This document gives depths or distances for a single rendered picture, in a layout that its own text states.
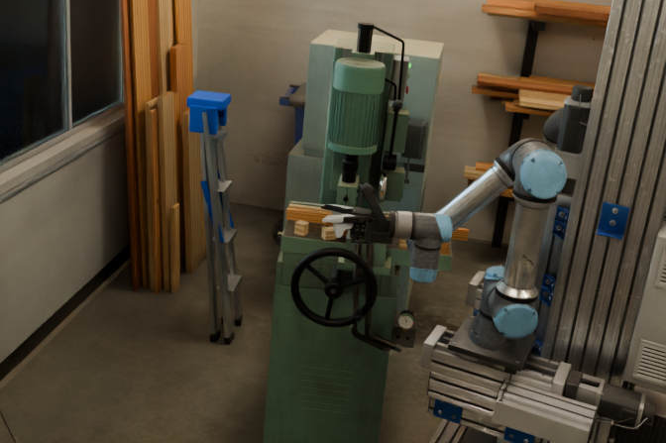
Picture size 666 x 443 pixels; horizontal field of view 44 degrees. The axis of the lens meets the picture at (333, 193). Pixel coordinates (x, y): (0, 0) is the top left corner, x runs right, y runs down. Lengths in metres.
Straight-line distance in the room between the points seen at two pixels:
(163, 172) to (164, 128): 0.23
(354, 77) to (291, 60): 2.53
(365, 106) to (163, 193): 1.70
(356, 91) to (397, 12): 2.38
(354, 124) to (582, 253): 0.87
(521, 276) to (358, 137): 0.84
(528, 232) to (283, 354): 1.21
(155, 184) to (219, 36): 1.51
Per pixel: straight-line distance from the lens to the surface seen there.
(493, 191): 2.30
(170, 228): 4.25
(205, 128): 3.59
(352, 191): 2.90
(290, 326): 3.01
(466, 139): 5.23
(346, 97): 2.78
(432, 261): 2.22
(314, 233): 2.91
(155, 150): 4.12
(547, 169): 2.15
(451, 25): 5.10
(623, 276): 2.53
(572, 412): 2.46
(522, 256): 2.24
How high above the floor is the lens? 2.02
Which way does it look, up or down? 20 degrees down
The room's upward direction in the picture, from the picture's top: 6 degrees clockwise
